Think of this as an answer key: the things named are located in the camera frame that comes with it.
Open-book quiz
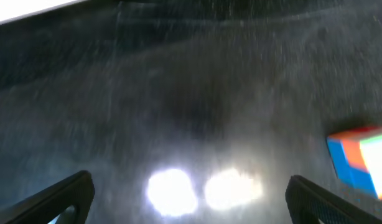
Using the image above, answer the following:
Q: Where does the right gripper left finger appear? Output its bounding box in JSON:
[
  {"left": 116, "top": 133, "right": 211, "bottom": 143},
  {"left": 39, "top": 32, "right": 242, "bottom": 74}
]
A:
[{"left": 0, "top": 169, "right": 96, "bottom": 224}]

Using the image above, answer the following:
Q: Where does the many-coloured puzzle cube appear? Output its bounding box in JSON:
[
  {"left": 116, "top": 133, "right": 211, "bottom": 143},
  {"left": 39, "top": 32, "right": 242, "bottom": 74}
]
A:
[{"left": 326, "top": 125, "right": 382, "bottom": 201}]

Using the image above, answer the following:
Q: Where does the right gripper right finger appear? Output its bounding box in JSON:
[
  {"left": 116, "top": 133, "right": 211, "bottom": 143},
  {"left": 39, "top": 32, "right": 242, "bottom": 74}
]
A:
[{"left": 284, "top": 174, "right": 382, "bottom": 224}]

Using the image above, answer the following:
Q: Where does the white shelf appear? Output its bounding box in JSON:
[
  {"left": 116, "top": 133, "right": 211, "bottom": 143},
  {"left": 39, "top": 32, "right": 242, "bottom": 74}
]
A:
[{"left": 0, "top": 0, "right": 86, "bottom": 27}]

